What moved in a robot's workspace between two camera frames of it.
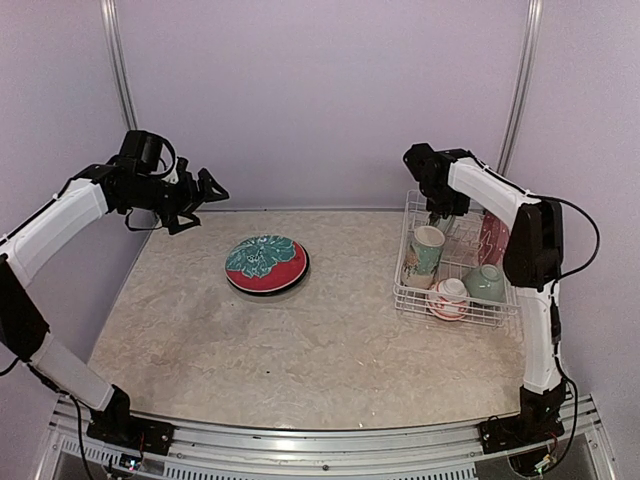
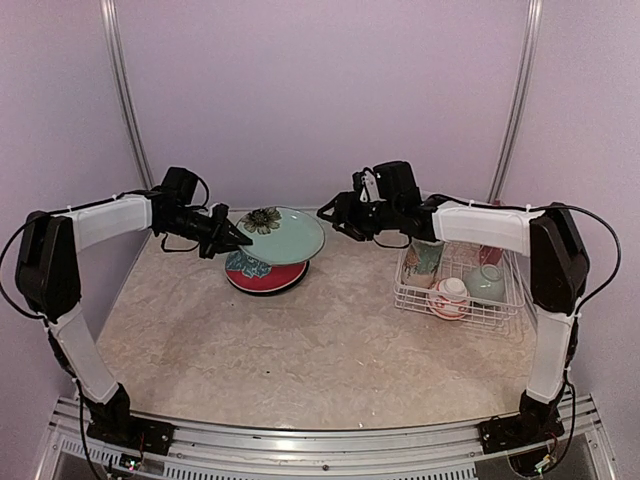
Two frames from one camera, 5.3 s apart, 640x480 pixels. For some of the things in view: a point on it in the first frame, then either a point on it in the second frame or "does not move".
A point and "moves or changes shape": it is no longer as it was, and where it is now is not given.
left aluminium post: x=120 y=61 does not move
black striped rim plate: x=278 y=292 does not move
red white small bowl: x=448 y=299 does not move
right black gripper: x=460 y=209 -> x=346 y=212
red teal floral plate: x=265 y=263 does not move
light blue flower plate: x=444 y=223 moves or changes shape
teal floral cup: x=422 y=258 does not move
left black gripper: x=190 y=196 -> x=219 y=234
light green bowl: x=485 y=282 does not move
